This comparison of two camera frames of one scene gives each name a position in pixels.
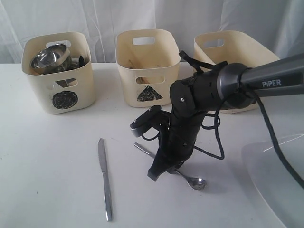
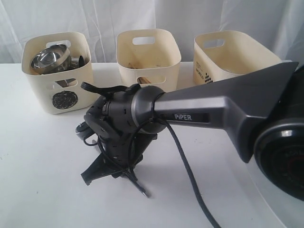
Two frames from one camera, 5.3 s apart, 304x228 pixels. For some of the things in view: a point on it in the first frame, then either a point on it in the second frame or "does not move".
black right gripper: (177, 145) to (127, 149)
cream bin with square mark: (213, 47) does not move
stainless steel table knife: (108, 204) to (140, 187)
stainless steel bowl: (50, 58) does not move
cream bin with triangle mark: (148, 60) does not move
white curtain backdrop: (277, 25) does not move
